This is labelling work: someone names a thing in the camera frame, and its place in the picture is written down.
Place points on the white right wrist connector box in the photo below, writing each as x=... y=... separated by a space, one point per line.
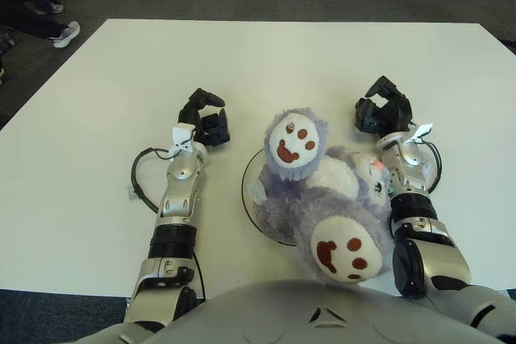
x=421 y=131

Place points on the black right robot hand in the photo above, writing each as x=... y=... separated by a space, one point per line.
x=395 y=114

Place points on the white plate with black rim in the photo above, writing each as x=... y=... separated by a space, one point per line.
x=252 y=167

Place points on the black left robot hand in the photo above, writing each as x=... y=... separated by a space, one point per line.
x=213 y=130

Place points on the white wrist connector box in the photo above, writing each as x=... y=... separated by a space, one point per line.
x=181 y=134
x=421 y=131

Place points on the grey robot torso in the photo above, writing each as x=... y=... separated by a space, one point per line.
x=302 y=316

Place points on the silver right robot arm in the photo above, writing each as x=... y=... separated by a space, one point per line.
x=419 y=215

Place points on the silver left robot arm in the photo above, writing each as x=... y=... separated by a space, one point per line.
x=181 y=183

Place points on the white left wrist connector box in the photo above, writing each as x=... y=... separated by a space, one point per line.
x=181 y=134

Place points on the purple plush bunny doll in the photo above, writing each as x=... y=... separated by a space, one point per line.
x=322 y=207

